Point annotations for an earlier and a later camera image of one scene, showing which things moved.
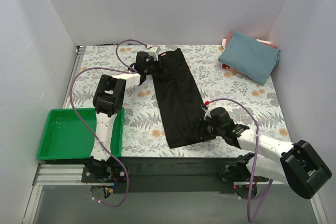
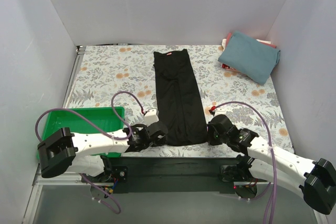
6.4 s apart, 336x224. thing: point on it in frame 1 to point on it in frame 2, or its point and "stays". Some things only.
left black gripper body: x=156 y=64 to x=159 y=132
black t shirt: x=181 y=102 stays
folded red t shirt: x=229 y=36 stays
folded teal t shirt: x=250 y=57 stays
